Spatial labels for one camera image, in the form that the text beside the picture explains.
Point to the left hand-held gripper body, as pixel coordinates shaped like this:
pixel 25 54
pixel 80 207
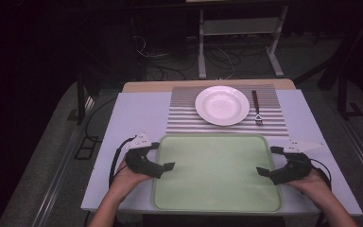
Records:
pixel 140 162

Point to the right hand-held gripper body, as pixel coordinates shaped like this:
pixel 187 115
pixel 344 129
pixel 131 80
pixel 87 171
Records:
pixel 291 171

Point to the person's left hand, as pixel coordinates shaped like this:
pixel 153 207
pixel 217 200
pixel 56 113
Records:
pixel 124 181

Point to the person's right hand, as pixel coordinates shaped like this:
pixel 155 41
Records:
pixel 315 186

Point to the grey striped placemat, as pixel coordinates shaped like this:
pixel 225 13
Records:
pixel 182 119

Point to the light green tray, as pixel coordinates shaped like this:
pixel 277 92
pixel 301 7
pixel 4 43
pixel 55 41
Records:
pixel 216 176

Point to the white plate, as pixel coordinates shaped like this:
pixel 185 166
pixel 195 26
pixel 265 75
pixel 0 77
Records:
pixel 222 105

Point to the dark metal stand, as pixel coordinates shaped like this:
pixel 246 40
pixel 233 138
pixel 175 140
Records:
pixel 81 97

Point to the dark stand with angled legs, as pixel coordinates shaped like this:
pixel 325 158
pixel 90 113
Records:
pixel 343 78

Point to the black floor frame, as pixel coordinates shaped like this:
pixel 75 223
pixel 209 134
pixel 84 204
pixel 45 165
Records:
pixel 86 148

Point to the white metal stand frame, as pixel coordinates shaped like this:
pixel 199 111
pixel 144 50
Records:
pixel 201 47

